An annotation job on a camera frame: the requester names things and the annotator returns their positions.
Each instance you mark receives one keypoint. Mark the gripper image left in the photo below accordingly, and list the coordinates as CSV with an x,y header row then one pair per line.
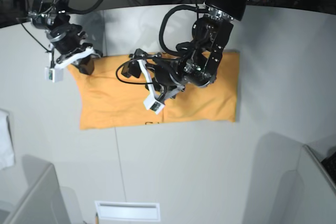
x,y
67,39

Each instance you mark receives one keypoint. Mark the grey bin lower left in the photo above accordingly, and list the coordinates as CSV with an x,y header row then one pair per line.
x,y
42,202

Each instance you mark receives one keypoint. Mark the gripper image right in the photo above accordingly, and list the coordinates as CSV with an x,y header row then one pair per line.
x,y
168,79

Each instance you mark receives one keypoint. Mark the grey bin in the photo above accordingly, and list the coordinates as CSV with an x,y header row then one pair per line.
x,y
42,202
305,194

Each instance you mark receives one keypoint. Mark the grey bin lower right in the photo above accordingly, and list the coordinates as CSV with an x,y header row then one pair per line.
x,y
305,194

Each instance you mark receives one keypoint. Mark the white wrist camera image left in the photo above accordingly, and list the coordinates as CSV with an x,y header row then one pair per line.
x,y
55,71

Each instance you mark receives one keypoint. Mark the white cloth at left edge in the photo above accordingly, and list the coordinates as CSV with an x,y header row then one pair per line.
x,y
6,147

